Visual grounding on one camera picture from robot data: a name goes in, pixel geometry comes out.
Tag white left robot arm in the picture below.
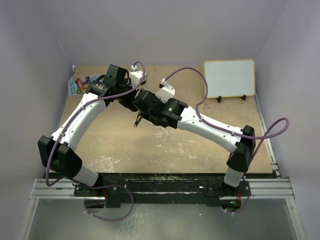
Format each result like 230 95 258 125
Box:
38 62 147 196

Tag small whiteboard wooden frame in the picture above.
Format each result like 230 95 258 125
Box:
203 59 256 99

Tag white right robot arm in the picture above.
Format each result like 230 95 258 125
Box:
133 90 256 196

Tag blue illustrated booklet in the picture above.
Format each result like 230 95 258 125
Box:
67 75 100 96

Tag gold aviator sunglasses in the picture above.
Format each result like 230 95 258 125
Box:
133 111 143 128

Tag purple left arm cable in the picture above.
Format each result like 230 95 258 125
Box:
44 61 147 222

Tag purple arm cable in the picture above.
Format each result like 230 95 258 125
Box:
162 67 291 216
44 61 147 222

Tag aluminium frame rail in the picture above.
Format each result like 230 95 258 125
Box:
29 177 78 201

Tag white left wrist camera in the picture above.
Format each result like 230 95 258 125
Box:
129 65 148 88

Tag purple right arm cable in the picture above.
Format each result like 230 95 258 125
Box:
162 67 291 216

